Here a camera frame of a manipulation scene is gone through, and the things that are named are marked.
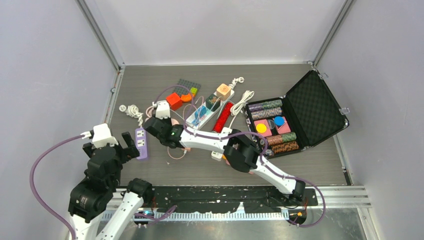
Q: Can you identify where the purple power strip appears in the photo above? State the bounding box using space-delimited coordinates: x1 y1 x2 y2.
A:
135 127 149 161

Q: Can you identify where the white multicolour power strip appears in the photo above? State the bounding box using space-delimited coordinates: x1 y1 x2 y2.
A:
186 89 235 130

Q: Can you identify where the blue plug adapter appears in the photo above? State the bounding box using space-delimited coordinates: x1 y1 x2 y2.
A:
194 105 208 121

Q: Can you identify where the dark green cube adapter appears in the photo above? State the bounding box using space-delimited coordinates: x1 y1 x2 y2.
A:
205 93 221 112

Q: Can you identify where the beige cube adapter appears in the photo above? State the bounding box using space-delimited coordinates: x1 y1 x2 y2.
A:
216 83 231 101

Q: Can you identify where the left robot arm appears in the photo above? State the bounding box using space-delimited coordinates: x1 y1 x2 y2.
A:
68 132 154 240

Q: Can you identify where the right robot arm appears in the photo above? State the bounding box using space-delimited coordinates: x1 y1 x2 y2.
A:
144 116 306 205

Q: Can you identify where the pink charger plug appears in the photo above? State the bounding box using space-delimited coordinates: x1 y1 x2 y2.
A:
167 147 191 160

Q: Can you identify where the red cube adapter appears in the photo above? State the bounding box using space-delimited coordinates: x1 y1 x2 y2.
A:
166 92 183 111

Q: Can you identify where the orange curved block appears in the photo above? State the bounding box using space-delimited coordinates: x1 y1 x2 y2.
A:
180 87 198 103

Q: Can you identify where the grey building baseplate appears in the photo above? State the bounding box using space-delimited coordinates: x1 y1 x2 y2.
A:
173 78 202 96

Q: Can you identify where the small white power strip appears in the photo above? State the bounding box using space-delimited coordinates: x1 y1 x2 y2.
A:
211 127 232 161

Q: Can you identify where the red glitter microphone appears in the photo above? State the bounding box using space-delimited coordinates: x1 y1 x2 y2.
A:
212 101 234 133

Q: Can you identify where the black poker chip case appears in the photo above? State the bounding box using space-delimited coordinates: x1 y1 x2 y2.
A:
244 69 350 159

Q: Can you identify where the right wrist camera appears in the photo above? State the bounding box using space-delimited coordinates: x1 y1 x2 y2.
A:
152 100 171 120

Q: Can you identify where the white cord bundle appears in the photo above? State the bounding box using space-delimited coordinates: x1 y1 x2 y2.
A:
118 104 145 128

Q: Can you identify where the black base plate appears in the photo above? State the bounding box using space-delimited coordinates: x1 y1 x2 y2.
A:
144 186 318 214

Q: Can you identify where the white bundled cord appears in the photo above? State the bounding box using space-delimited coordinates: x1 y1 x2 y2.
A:
228 90 255 128

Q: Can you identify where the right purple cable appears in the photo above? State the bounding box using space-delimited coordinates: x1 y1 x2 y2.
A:
152 85 327 229

